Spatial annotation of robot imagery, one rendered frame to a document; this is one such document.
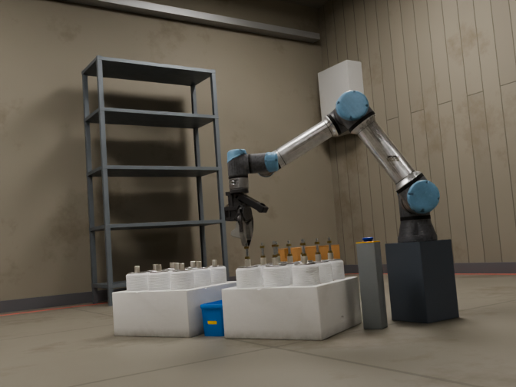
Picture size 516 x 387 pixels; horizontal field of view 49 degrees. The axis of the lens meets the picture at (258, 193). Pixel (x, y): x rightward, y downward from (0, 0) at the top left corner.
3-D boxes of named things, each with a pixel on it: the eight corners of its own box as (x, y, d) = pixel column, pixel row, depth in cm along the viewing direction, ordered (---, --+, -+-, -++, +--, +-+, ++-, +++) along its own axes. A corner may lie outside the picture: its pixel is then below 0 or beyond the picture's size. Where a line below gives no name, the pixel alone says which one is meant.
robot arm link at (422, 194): (438, 202, 218) (352, 91, 225) (449, 199, 204) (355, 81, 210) (413, 220, 219) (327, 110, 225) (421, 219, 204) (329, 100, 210)
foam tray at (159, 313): (173, 322, 270) (170, 283, 271) (243, 322, 251) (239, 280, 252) (114, 335, 236) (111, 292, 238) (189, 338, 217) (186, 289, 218)
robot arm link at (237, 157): (247, 147, 214) (224, 149, 215) (249, 176, 213) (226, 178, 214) (249, 150, 222) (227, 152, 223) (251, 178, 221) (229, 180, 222)
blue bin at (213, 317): (241, 324, 244) (239, 296, 245) (263, 324, 239) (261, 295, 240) (200, 336, 218) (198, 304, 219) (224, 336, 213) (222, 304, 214)
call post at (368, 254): (369, 325, 213) (362, 243, 216) (388, 326, 209) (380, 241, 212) (363, 329, 207) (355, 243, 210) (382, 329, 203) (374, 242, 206)
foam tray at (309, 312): (275, 322, 242) (272, 279, 244) (362, 322, 223) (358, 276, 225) (224, 339, 209) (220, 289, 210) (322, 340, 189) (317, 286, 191)
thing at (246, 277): (234, 316, 214) (231, 268, 216) (257, 313, 219) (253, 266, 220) (245, 319, 206) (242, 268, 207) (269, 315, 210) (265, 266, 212)
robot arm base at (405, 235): (415, 241, 234) (413, 216, 235) (445, 239, 222) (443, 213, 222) (389, 243, 226) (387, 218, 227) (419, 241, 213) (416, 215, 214)
